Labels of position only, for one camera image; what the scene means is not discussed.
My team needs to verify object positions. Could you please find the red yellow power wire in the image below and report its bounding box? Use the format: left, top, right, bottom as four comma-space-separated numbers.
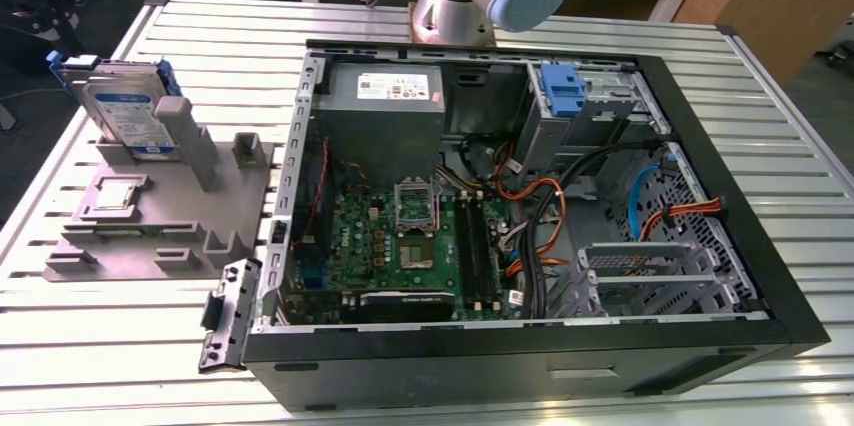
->
644, 198, 728, 242

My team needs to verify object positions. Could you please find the grey plastic parts rack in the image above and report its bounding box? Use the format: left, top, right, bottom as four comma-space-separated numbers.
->
41, 98, 279, 283

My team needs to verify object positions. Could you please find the green RAM stick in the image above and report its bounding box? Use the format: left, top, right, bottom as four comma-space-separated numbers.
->
90, 226, 173, 238

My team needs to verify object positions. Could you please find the blue plastic drive latch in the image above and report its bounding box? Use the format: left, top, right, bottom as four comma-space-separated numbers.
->
541, 64, 588, 118

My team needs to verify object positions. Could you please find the green motherboard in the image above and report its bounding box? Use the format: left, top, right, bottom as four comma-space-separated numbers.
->
286, 165, 529, 322

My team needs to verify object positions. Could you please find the silver CPU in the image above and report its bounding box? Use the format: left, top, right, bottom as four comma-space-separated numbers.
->
93, 184, 139, 210

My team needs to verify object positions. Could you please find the grey power supply unit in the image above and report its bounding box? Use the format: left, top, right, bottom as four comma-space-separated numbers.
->
313, 63, 448, 182

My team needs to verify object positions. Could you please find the grey metal drive cage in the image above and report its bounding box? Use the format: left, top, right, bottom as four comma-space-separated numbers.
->
518, 61, 662, 177

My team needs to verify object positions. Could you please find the blue data wire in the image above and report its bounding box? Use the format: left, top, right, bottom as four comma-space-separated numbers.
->
626, 155, 677, 246

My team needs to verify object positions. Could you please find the black RAM slot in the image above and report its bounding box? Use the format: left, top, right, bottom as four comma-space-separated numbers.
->
456, 190, 478, 312
470, 190, 497, 312
462, 190, 488, 312
478, 190, 506, 312

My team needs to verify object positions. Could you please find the grey card retention bracket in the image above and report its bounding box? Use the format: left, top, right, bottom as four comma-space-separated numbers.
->
198, 256, 263, 375

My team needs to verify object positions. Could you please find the black graphics card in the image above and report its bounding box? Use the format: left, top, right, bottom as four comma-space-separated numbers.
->
345, 288, 460, 325

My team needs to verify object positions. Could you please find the black open PC case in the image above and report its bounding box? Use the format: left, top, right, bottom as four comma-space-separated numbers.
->
243, 38, 833, 410

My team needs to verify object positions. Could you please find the yellow black wire bundle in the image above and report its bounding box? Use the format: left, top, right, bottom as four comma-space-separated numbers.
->
437, 163, 500, 192

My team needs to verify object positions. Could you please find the hard disk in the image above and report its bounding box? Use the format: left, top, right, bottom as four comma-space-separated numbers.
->
45, 50, 186, 163

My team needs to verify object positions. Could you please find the CPU socket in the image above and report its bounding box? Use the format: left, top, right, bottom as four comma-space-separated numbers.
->
398, 238, 444, 272

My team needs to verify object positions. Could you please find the thick black cable bundle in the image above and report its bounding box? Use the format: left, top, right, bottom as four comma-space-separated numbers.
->
524, 140, 669, 320

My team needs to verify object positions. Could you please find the orange wire bundle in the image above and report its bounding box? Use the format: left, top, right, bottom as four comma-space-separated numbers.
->
494, 176, 569, 260

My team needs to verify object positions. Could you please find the metal socket cover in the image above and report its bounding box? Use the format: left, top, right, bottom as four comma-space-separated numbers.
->
394, 179, 442, 237

